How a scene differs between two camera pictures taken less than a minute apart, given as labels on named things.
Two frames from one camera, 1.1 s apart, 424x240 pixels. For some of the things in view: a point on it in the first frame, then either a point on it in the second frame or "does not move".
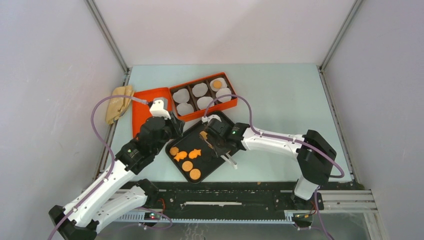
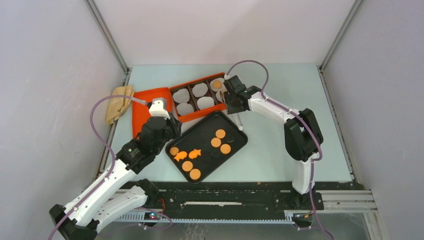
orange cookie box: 189,100 does not move
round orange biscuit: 217,84 does not move
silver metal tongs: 228,157 to 236,119
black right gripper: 217,152 to 230,110
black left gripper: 177,126 does not move
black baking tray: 192,156 does not move
